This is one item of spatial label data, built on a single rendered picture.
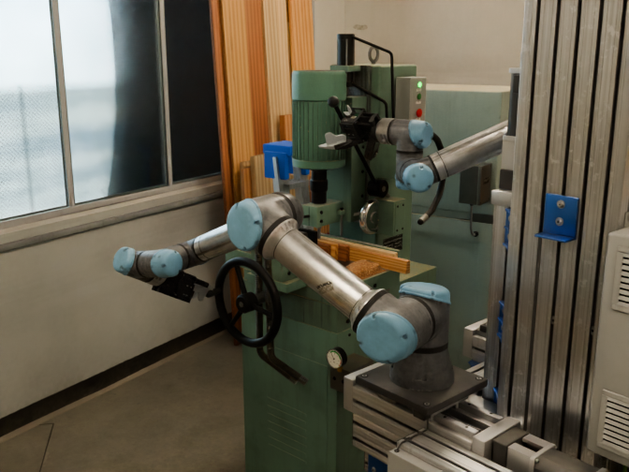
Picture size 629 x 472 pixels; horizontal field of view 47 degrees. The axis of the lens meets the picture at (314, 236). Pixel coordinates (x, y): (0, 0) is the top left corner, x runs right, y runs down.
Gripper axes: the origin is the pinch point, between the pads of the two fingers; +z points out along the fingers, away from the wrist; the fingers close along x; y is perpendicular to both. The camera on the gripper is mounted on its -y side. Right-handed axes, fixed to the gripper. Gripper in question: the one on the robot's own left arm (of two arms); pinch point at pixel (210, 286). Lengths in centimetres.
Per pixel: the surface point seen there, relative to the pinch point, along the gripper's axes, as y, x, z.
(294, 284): -9.3, 19.7, 14.8
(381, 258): -26, 37, 30
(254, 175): -65, -100, 96
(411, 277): -27, 32, 59
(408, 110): -78, 27, 32
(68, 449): 78, -82, 36
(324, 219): -33.8, 13.6, 25.2
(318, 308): -4.9, 24.5, 24.3
